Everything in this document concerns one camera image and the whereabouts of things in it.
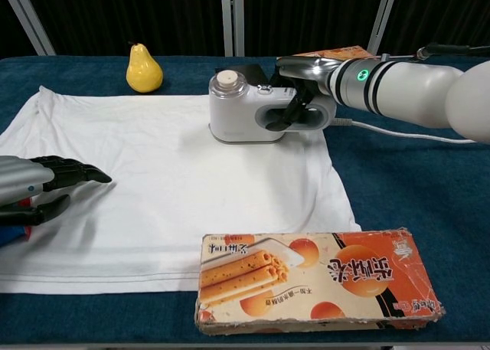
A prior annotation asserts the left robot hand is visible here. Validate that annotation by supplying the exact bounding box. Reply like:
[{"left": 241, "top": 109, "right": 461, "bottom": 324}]
[{"left": 0, "top": 155, "right": 113, "bottom": 227}]

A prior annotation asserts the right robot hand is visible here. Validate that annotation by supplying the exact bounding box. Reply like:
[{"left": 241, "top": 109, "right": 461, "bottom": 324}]
[{"left": 266, "top": 55, "right": 344, "bottom": 132}]

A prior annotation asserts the white handheld steam iron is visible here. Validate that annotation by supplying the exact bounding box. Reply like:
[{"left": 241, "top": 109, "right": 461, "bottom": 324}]
[{"left": 208, "top": 70, "right": 338, "bottom": 146}]

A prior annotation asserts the white cloth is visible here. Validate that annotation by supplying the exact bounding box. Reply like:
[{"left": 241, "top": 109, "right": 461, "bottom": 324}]
[{"left": 0, "top": 86, "right": 362, "bottom": 294}]

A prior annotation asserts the blue orange cookie box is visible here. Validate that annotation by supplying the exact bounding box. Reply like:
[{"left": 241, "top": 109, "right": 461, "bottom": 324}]
[{"left": 293, "top": 45, "right": 378, "bottom": 62}]

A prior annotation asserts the silver digital kitchen scale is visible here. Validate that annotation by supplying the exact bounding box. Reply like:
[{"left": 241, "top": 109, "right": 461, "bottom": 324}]
[{"left": 214, "top": 64, "right": 270, "bottom": 86}]

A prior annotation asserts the blue red snack bag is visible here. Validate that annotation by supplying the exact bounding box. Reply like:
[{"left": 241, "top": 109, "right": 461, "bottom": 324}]
[{"left": 0, "top": 198, "right": 34, "bottom": 248}]

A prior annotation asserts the yellow pear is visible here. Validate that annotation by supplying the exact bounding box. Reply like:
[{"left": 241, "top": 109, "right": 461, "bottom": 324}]
[{"left": 126, "top": 41, "right": 165, "bottom": 95}]

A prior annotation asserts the dark teal table cloth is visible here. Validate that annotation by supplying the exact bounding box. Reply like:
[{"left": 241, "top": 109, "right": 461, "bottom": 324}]
[{"left": 0, "top": 55, "right": 490, "bottom": 347}]

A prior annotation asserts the black curtain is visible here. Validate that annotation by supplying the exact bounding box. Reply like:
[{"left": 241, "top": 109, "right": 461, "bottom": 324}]
[{"left": 0, "top": 0, "right": 490, "bottom": 58}]

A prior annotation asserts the worn orange egg roll box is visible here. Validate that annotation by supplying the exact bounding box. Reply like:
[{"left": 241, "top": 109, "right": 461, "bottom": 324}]
[{"left": 193, "top": 229, "right": 446, "bottom": 335}]

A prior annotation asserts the grey metal frame post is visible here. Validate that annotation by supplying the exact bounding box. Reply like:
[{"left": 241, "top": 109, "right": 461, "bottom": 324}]
[
  {"left": 220, "top": 0, "right": 245, "bottom": 57},
  {"left": 0, "top": 0, "right": 57, "bottom": 57},
  {"left": 366, "top": 0, "right": 401, "bottom": 57}
]

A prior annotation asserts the grey cable with connector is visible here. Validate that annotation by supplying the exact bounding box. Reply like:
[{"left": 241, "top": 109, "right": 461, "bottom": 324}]
[{"left": 332, "top": 117, "right": 482, "bottom": 145}]

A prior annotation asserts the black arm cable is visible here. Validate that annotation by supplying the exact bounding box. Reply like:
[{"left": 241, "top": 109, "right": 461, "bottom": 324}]
[{"left": 381, "top": 42, "right": 490, "bottom": 61}]

